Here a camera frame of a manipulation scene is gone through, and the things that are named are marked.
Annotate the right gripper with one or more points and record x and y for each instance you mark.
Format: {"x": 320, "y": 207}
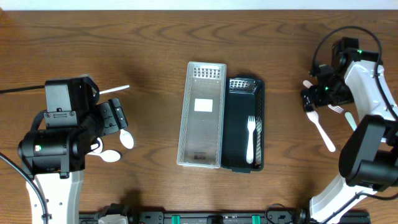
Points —
{"x": 315, "y": 91}

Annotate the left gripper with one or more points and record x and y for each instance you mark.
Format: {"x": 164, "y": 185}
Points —
{"x": 111, "y": 116}

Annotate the white plastic fork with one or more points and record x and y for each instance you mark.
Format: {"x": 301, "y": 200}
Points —
{"x": 251, "y": 126}
{"x": 337, "y": 109}
{"x": 350, "y": 119}

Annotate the white plastic spoon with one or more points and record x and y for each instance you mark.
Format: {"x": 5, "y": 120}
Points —
{"x": 108, "y": 155}
{"x": 126, "y": 139}
{"x": 320, "y": 130}
{"x": 119, "y": 88}
{"x": 97, "y": 147}

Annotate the black plastic mesh basket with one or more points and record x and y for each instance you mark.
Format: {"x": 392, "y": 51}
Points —
{"x": 245, "y": 96}

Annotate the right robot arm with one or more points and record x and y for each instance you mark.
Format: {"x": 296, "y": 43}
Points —
{"x": 368, "y": 161}

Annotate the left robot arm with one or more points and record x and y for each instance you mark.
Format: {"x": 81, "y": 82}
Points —
{"x": 53, "y": 151}

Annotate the clear plastic mesh basket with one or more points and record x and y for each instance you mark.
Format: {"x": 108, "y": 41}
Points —
{"x": 201, "y": 133}

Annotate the white label in basket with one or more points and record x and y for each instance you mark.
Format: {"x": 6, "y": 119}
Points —
{"x": 203, "y": 105}

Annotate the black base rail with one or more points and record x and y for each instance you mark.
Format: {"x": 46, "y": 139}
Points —
{"x": 117, "y": 213}

